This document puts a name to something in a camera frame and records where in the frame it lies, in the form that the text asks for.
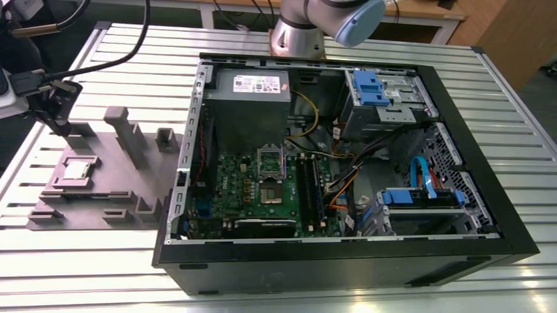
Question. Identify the silver CPU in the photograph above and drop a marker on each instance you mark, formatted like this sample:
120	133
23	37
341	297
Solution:
78	169

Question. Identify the CPU socket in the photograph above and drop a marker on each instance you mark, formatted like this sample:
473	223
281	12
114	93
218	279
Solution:
271	192

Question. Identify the white and black webcam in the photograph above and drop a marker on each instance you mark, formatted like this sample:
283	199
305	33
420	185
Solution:
8	98

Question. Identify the grey parts rack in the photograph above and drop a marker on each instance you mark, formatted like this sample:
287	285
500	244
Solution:
112	182

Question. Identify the RAM stick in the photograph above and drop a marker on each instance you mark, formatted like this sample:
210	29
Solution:
87	196

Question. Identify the grey power supply unit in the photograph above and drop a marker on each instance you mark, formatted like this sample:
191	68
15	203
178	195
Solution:
247	124

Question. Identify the green motherboard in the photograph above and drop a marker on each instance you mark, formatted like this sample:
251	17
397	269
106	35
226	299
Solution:
230	172

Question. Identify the black graphics card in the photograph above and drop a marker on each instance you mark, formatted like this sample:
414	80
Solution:
261	226

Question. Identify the black RAM slot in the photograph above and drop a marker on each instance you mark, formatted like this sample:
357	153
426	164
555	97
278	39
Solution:
317	189
305	189

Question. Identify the empty blue disk carrier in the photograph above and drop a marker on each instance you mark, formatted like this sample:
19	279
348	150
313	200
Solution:
370	88

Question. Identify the metal drive cage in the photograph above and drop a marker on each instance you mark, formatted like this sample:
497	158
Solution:
392	117

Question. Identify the black PC case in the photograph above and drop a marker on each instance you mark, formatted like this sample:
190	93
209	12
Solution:
305	270

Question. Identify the hard disk in blue carrier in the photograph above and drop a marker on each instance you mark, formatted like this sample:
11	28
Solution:
398	197

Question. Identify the wooden desk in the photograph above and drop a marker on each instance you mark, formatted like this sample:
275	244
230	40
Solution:
434	13

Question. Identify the metal disk bay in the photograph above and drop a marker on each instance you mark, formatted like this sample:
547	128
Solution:
434	212

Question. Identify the wooden cabinet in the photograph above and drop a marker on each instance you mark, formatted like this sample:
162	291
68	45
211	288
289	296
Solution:
522	39

